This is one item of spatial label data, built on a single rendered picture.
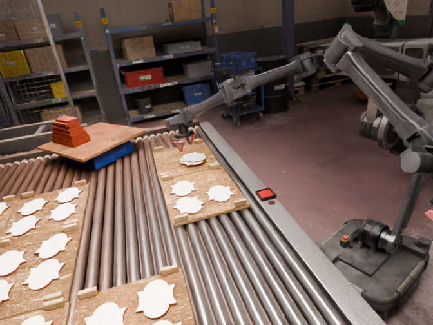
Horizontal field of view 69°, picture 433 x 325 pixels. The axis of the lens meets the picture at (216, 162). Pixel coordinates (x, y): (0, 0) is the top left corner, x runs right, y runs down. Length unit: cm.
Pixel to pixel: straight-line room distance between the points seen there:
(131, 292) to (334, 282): 65
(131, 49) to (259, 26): 270
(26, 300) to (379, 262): 183
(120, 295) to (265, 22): 643
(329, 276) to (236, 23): 605
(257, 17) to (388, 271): 569
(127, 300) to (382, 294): 142
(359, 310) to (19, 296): 108
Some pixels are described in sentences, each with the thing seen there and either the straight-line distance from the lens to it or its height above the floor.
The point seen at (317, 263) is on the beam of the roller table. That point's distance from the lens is 118.
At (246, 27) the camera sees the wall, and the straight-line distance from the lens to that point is 688.
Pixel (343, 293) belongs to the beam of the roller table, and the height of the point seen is 91.
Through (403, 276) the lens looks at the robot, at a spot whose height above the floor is 24.
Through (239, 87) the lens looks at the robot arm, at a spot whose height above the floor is 141.
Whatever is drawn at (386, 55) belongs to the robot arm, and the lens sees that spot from 124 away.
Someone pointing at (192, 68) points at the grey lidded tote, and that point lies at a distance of 588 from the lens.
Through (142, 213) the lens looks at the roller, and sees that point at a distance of 151.
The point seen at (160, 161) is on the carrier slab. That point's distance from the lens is 193.
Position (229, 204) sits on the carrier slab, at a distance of 142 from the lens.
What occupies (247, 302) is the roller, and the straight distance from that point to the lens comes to 106.
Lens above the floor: 173
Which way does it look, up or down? 26 degrees down
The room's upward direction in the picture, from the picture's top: 7 degrees counter-clockwise
